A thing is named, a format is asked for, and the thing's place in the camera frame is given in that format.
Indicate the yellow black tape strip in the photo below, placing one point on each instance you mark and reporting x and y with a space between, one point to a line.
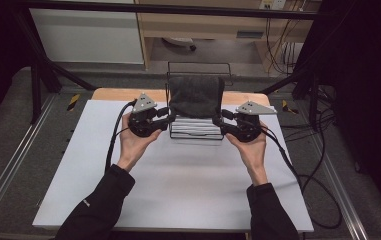
288 107
73 102

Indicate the black metal crossbar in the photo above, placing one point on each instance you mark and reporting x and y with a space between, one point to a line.
178 9

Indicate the white wall socket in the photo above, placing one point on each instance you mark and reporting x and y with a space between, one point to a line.
273 4

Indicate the aluminium floor rail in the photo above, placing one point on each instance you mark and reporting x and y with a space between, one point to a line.
14 156
338 190

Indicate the white cabinet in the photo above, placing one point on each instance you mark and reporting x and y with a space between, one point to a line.
88 36

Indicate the light wooden desk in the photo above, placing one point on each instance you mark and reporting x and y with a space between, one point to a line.
208 23

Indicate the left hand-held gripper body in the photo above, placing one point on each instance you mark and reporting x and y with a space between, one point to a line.
143 123

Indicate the white chair base with caster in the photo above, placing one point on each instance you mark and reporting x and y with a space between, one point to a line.
179 41

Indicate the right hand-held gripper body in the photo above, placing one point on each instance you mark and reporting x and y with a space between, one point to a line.
248 128

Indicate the black cloth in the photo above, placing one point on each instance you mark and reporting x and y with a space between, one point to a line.
196 96

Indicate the black metal stand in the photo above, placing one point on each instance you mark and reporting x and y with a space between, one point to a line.
313 96
36 86

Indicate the person's right hand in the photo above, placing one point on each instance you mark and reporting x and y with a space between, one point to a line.
253 153

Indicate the person's left hand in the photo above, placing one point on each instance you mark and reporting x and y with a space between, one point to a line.
134 146

